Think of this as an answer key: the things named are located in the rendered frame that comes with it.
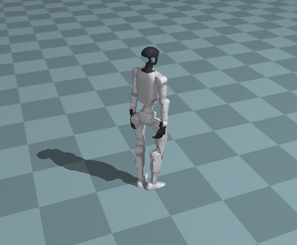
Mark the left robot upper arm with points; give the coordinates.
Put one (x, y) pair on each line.
(134, 83)

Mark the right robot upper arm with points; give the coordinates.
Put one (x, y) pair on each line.
(161, 82)

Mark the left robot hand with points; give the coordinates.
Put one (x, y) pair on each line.
(131, 113)

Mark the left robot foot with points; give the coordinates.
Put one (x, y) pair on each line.
(141, 182)

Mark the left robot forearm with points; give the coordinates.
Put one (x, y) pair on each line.
(133, 103)

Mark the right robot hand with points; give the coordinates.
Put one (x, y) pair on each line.
(160, 132)

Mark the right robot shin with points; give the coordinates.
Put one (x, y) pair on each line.
(155, 166)

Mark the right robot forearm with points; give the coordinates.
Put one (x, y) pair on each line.
(164, 112)

